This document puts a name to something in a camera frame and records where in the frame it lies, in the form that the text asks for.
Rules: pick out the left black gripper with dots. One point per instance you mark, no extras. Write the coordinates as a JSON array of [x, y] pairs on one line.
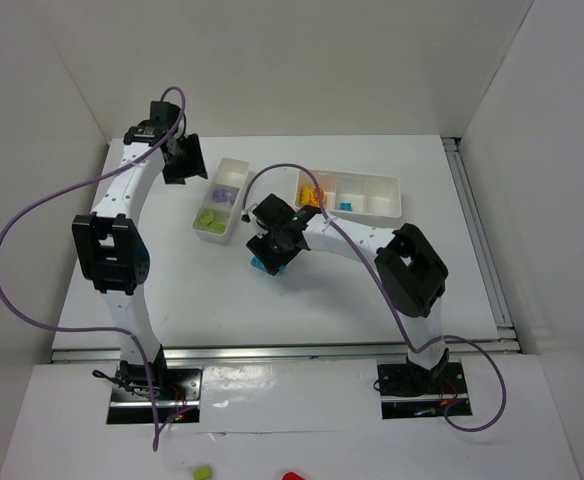
[[188, 161]]

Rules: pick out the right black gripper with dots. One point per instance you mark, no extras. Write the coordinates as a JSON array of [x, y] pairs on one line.
[[265, 240]]

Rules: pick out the teal lego brick stack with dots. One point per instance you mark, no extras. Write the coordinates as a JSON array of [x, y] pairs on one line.
[[256, 263]]

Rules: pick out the purple lego plate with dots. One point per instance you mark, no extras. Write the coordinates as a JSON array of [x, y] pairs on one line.
[[219, 195]]

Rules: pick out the green lego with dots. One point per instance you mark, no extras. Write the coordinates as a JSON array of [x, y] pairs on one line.
[[206, 218]]

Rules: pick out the large white divided container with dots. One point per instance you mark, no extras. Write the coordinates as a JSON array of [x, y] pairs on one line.
[[372, 196]]

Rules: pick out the green lego plate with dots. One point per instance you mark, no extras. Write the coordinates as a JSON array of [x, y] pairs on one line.
[[216, 228]]

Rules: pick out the small purple lego brick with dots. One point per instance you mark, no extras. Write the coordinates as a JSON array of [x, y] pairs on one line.
[[231, 196]]

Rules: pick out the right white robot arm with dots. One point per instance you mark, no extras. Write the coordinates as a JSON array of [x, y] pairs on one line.
[[404, 266]]

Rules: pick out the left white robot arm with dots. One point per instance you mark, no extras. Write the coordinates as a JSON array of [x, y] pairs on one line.
[[111, 252]]

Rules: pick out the butterfly printed yellow lego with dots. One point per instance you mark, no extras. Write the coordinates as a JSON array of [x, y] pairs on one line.
[[318, 196]]

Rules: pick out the small white container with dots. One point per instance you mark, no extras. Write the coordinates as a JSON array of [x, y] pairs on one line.
[[221, 206]]

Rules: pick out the yellow lego in container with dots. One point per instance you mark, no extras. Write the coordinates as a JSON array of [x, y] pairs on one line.
[[305, 196]]

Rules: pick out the red object foreground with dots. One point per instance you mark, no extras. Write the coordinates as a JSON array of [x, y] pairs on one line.
[[291, 475]]

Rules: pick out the green lego foreground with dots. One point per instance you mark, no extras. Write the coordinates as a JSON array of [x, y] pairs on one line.
[[203, 473]]

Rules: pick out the aluminium rail front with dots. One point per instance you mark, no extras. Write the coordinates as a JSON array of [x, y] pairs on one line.
[[201, 354]]

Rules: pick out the aluminium rail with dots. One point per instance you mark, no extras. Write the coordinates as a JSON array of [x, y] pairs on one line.
[[496, 298], [201, 354]]

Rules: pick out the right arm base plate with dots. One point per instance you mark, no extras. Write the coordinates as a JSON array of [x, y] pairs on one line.
[[402, 397]]

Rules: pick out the aluminium rail right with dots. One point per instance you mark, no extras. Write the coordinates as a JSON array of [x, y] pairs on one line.
[[496, 298]]

